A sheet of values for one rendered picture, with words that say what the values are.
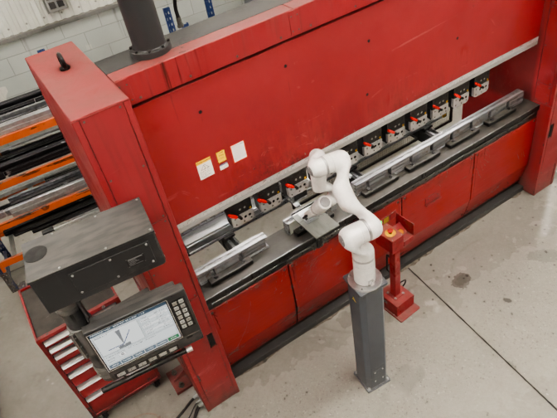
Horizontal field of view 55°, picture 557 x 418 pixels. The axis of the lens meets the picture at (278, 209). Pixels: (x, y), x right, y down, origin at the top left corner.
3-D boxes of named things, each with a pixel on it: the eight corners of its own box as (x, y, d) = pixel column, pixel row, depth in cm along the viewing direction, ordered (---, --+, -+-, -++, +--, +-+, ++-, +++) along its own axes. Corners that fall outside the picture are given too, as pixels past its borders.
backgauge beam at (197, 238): (189, 257, 349) (185, 246, 342) (181, 245, 359) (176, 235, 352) (447, 116, 424) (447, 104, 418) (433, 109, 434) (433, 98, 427)
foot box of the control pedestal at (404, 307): (401, 323, 391) (401, 313, 384) (376, 303, 408) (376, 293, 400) (420, 308, 399) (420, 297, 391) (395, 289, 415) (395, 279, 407)
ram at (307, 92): (173, 236, 297) (124, 112, 245) (167, 229, 303) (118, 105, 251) (537, 44, 395) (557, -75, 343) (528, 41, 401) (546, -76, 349)
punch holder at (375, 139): (365, 157, 352) (363, 136, 341) (356, 152, 357) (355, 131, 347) (382, 148, 357) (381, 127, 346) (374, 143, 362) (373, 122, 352)
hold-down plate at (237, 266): (212, 287, 327) (210, 284, 326) (208, 282, 331) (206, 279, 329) (254, 263, 337) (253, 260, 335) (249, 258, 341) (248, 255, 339)
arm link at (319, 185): (329, 157, 306) (332, 196, 327) (306, 170, 301) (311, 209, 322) (339, 166, 300) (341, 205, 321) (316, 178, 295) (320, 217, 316)
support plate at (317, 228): (316, 239, 328) (316, 238, 328) (292, 217, 346) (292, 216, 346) (339, 226, 334) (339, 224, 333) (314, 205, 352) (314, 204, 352)
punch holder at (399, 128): (388, 144, 358) (387, 123, 347) (380, 139, 364) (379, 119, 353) (404, 135, 363) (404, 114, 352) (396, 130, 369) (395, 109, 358)
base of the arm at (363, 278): (389, 282, 294) (389, 259, 282) (360, 298, 289) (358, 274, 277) (369, 261, 307) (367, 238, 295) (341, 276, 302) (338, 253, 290)
